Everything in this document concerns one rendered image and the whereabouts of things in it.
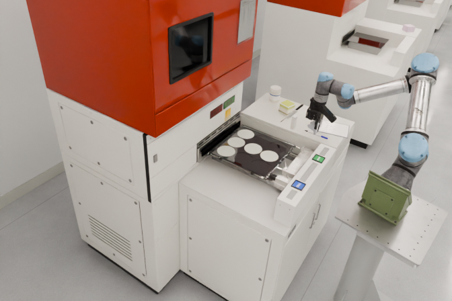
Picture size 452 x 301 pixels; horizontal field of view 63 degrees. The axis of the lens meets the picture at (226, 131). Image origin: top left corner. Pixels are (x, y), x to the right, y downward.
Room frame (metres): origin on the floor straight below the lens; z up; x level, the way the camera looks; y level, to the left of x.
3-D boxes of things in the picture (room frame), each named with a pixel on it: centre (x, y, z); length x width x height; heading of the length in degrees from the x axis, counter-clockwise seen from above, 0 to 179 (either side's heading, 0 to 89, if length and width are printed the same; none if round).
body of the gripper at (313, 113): (1.80, -0.49, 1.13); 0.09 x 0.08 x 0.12; 59
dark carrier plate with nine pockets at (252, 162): (1.71, -0.16, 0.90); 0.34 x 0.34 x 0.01; 59
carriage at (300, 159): (1.59, -0.39, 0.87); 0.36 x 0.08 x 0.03; 149
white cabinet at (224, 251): (1.72, -0.29, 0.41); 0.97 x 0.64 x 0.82; 149
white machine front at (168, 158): (1.66, 0.14, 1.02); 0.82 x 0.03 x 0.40; 149
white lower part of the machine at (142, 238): (1.84, 0.43, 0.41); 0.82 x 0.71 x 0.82; 149
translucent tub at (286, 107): (2.03, -0.37, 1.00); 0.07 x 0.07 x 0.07; 44
